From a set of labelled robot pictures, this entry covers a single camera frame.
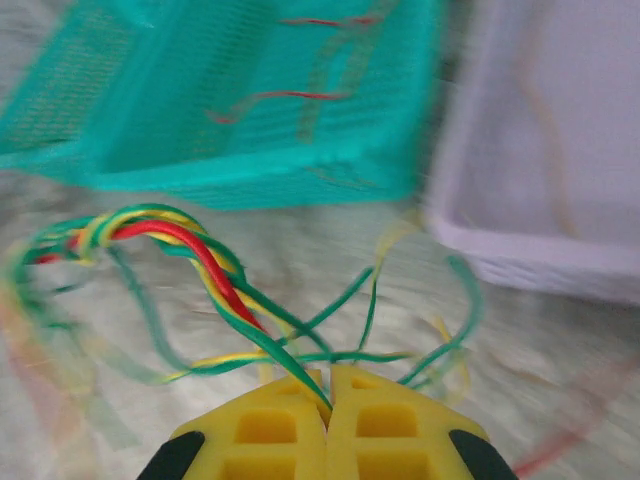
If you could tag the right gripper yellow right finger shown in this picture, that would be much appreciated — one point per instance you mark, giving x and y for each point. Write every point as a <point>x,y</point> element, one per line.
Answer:
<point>345,445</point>

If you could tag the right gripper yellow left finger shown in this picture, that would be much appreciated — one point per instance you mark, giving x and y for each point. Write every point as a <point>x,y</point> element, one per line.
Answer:
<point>310,445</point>

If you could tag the teal perforated plastic basket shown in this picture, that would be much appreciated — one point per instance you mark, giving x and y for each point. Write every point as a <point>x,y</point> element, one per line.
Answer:
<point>50,100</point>
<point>250,185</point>

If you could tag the lavender plastic basket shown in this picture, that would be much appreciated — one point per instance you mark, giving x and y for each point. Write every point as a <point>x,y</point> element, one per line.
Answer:
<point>575,265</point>

